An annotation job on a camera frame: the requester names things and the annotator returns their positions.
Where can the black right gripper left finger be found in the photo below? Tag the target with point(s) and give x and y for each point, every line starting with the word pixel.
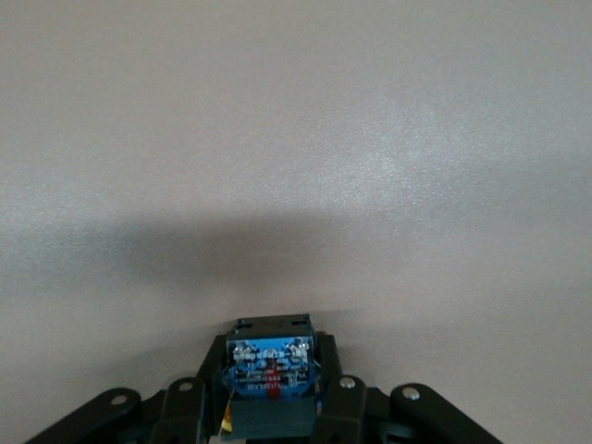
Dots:
pixel 180 407

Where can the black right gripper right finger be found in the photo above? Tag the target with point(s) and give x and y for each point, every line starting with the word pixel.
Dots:
pixel 351 411

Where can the green push button switch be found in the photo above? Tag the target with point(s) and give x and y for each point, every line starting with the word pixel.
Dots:
pixel 268 365

